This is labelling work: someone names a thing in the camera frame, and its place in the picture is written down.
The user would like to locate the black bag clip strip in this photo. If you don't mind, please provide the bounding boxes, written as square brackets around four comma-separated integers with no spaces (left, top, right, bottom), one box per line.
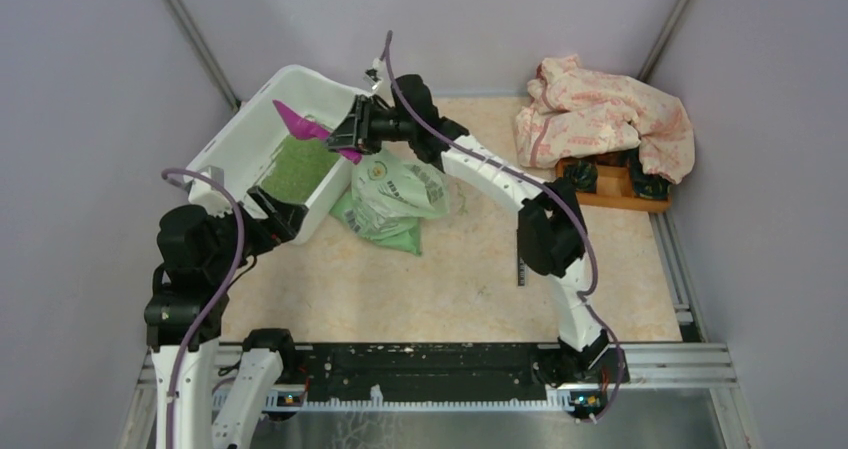
[517,266,527,287]

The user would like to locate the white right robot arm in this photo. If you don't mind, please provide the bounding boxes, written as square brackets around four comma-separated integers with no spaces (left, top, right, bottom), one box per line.
[325,74,610,381]

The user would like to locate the pink patterned cloth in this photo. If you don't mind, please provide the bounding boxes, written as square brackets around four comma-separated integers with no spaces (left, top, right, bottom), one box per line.
[513,55,695,184]

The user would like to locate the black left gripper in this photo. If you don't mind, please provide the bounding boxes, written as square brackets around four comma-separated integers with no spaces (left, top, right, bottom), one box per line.
[205,184,308,281]

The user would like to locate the dark patterned item right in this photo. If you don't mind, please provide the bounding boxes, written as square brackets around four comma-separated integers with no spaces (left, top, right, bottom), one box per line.
[627,152,670,201]

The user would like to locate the purple plastic scoop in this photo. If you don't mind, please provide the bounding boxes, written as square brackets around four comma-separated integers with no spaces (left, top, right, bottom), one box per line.
[272,99,363,164]

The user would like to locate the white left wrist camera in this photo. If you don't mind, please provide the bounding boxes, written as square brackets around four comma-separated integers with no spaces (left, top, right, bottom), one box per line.
[188,166,231,214]

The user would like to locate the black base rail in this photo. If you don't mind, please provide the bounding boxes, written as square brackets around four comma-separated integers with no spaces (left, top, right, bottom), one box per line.
[260,343,630,417]

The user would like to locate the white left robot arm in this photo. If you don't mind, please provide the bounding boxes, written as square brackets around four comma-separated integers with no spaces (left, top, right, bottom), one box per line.
[144,186,308,448]

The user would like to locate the green litter in box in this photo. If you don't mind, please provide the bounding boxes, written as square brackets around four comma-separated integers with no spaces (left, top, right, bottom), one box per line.
[257,136,340,204]

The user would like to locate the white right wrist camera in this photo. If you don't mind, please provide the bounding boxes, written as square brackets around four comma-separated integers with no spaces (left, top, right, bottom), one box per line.
[364,68,384,94]

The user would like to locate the dark patterned item left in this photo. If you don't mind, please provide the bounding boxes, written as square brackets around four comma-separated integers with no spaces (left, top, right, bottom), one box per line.
[563,160,598,193]

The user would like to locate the wooden tray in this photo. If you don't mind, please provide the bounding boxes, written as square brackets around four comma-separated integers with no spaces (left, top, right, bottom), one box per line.
[555,153,672,214]

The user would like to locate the dark patterned item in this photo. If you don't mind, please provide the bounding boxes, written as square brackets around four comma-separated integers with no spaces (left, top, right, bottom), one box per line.
[627,152,670,201]
[563,160,598,193]

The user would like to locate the white plastic litter box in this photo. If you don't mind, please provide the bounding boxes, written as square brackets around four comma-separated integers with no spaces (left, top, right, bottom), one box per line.
[187,65,373,245]

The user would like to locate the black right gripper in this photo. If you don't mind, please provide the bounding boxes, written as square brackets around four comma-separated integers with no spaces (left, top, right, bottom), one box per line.
[321,97,414,157]

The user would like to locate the green cat litter bag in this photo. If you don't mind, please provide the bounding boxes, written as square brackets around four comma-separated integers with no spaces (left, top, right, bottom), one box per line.
[330,150,450,256]

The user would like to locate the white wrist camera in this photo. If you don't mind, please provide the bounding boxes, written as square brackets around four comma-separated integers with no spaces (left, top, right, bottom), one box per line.
[188,166,231,214]
[364,68,384,94]

